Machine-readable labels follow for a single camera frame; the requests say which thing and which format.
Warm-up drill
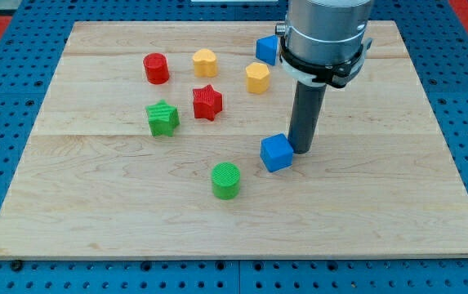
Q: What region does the blue triangle block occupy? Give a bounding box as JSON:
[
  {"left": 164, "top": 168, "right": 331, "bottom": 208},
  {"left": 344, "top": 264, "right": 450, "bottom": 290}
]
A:
[{"left": 256, "top": 35, "right": 279, "bottom": 66}]

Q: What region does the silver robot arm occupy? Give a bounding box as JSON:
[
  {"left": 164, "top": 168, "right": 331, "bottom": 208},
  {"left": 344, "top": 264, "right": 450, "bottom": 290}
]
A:
[{"left": 281, "top": 0, "right": 373, "bottom": 65}]

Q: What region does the green cylinder block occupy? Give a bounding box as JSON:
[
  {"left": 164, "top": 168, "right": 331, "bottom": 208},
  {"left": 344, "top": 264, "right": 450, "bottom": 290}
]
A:
[{"left": 211, "top": 162, "right": 241, "bottom": 200}]

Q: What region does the blue cube block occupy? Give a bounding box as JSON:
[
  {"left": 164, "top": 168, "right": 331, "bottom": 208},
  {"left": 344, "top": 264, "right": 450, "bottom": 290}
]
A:
[{"left": 260, "top": 133, "right": 293, "bottom": 172}]

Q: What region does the red star block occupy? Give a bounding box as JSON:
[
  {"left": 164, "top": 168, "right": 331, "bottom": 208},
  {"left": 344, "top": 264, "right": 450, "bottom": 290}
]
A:
[{"left": 192, "top": 84, "right": 222, "bottom": 121}]

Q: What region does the yellow heart block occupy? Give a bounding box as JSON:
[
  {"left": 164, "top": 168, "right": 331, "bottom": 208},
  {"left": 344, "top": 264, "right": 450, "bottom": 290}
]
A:
[{"left": 192, "top": 48, "right": 218, "bottom": 78}]

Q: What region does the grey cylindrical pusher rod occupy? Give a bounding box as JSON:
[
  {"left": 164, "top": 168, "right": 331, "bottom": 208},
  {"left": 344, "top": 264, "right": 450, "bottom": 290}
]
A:
[{"left": 287, "top": 82, "right": 327, "bottom": 154}]

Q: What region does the red cylinder block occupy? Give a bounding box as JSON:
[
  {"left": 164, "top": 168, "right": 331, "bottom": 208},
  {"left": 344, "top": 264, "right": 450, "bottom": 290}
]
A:
[{"left": 143, "top": 52, "right": 170, "bottom": 85}]

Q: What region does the green star block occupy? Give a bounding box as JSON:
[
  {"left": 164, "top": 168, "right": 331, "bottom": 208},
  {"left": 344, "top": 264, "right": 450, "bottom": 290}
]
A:
[{"left": 145, "top": 100, "right": 180, "bottom": 136}]

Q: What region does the black mounting clamp ring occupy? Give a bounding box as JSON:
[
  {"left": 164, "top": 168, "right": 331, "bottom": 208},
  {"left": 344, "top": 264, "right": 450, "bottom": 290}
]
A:
[{"left": 279, "top": 36, "right": 374, "bottom": 89}]

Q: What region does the yellow hexagon block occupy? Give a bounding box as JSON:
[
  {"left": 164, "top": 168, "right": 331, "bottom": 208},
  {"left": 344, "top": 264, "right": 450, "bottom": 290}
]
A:
[{"left": 245, "top": 62, "right": 270, "bottom": 94}]

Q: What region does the light wooden board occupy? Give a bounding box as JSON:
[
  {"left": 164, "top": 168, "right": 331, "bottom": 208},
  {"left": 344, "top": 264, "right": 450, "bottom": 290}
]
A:
[{"left": 0, "top": 21, "right": 468, "bottom": 261}]

